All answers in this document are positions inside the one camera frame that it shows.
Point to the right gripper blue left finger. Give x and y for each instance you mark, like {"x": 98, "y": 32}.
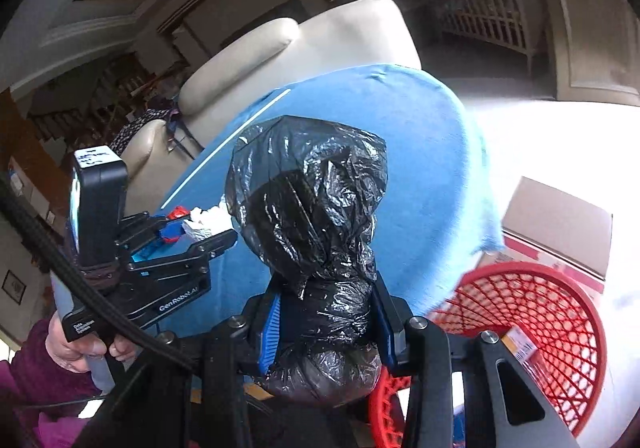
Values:
{"x": 264, "y": 334}

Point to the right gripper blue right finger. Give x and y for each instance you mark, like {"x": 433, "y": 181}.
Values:
{"x": 389, "y": 315}

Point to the red white medicine box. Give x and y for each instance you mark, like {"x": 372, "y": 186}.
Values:
{"x": 527, "y": 353}

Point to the black plastic bag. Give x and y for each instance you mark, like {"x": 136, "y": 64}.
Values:
{"x": 304, "y": 193}

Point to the person's left hand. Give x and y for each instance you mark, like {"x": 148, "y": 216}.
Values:
{"x": 74, "y": 356}

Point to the blue crumpled plastic bag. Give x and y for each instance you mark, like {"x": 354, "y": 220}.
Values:
{"x": 160, "y": 239}

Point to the red crumpled plastic bag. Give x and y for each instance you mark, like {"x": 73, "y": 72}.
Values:
{"x": 176, "y": 214}

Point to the blue table cloth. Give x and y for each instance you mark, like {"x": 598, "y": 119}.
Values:
{"x": 438, "y": 213}

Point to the brown cardboard box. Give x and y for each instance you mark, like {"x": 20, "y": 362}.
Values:
{"x": 547, "y": 226}

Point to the red plastic mesh basket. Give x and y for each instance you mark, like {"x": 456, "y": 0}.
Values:
{"x": 463, "y": 388}

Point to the cream leather sofa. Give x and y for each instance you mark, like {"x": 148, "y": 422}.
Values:
{"x": 282, "y": 51}

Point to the dark wooden crib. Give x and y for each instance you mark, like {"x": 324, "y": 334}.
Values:
{"x": 480, "y": 8}

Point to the dark cabinet door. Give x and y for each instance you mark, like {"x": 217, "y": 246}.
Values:
{"x": 595, "y": 51}

